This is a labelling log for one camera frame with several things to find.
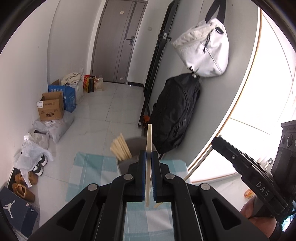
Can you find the wooden chopstick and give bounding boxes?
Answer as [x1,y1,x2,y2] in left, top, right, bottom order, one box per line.
[145,123,152,208]

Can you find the right hand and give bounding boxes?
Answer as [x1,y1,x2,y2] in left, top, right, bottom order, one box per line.
[240,196,282,240]

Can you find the teal checked tablecloth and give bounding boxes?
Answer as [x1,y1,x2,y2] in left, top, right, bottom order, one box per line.
[65,151,192,241]

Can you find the grey white utensil holder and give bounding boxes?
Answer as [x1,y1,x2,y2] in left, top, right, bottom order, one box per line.
[118,137,147,175]

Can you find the chopstick bundle in holder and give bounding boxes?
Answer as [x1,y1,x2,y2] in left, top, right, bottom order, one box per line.
[110,133,132,162]

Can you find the black backpack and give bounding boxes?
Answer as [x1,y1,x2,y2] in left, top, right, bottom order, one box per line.
[149,73,200,155]

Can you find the black white sneakers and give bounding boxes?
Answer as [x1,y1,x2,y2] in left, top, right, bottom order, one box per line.
[32,155,48,176]

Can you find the grey plastic parcel bag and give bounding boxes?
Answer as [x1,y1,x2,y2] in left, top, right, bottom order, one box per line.
[33,111,74,143]

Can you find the clear plastic bag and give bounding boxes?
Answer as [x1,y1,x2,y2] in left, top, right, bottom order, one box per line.
[94,76,103,91]

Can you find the white plastic bag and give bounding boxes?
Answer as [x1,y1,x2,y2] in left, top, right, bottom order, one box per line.
[14,140,54,188]

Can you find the red yellow paper bag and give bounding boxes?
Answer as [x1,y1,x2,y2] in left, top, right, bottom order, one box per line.
[83,75,96,93]

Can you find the navy jordan shoe box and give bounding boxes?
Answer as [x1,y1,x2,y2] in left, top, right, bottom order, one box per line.
[1,187,40,239]

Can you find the brown shoes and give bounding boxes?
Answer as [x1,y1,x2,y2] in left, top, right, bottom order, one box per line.
[12,172,38,203]

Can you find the blue cardboard box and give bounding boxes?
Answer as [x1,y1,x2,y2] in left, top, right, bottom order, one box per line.
[48,80,76,113]

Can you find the brown cardboard box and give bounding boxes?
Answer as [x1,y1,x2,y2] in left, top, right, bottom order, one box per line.
[37,91,64,121]

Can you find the beige cloth pile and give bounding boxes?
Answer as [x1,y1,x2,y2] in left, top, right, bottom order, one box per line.
[61,72,83,85]

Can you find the white sling bag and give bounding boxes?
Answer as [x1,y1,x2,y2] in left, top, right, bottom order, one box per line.
[171,1,229,77]

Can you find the grey entrance door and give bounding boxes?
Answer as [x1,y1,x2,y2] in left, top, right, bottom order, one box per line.
[90,1,147,84]

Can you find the black metal frame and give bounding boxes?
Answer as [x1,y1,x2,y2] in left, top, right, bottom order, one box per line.
[137,1,180,128]

